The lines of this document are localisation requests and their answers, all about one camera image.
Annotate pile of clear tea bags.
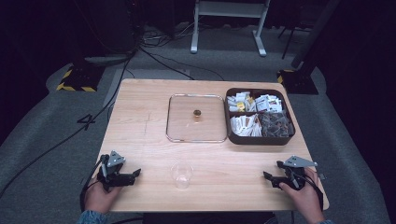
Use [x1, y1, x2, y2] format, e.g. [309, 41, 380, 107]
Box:
[257, 111, 295, 139]

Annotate bundle of floor cables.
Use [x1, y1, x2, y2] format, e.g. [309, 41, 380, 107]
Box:
[136, 20, 194, 49]

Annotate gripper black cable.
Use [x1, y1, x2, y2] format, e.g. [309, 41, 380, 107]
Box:
[79, 158, 105, 213]
[302, 170, 325, 210]

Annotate pile of white brown-print sachets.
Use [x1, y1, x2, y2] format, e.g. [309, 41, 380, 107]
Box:
[254, 93, 284, 114]

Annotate brown compartment box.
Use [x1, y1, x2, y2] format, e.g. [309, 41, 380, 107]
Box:
[223, 87, 296, 147]

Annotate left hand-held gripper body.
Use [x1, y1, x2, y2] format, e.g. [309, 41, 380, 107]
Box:
[96, 150, 137, 191]

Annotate white metal stand frame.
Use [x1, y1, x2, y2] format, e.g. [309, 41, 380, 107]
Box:
[190, 0, 272, 58]

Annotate long black floor cable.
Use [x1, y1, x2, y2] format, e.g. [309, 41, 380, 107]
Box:
[0, 46, 142, 200]

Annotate clear plastic cup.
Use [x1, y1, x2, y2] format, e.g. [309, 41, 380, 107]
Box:
[170, 161, 194, 190]

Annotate yellow black striped base plate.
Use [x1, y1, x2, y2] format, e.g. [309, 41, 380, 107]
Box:
[56, 64, 106, 93]
[276, 68, 319, 95]

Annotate clear lid with gold knob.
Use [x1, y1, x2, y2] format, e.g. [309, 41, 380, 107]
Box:
[165, 92, 229, 144]

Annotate person's left hand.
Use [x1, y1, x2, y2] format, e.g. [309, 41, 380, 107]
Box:
[83, 177, 123, 215]

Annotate black tripod legs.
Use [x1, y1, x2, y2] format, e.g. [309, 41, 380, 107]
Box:
[277, 21, 313, 61]

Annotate pile of white yellow sachets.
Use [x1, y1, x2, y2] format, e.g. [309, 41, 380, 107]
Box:
[226, 91, 257, 113]

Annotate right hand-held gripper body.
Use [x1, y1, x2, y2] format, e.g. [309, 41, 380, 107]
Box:
[276, 155, 318, 190]

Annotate pile of white stick packets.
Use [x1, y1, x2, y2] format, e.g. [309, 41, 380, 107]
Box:
[230, 113, 263, 138]

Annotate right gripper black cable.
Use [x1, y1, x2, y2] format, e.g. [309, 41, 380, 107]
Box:
[302, 170, 325, 210]

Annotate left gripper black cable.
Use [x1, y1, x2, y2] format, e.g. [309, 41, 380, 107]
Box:
[79, 158, 105, 213]

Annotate thin black floor cable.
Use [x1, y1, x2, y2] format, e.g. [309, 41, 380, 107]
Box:
[139, 46, 226, 82]

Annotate black slanted pole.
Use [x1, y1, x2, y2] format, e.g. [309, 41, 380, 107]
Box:
[290, 0, 343, 70]

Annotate person's right hand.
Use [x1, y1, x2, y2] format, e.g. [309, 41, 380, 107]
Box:
[278, 167, 325, 224]

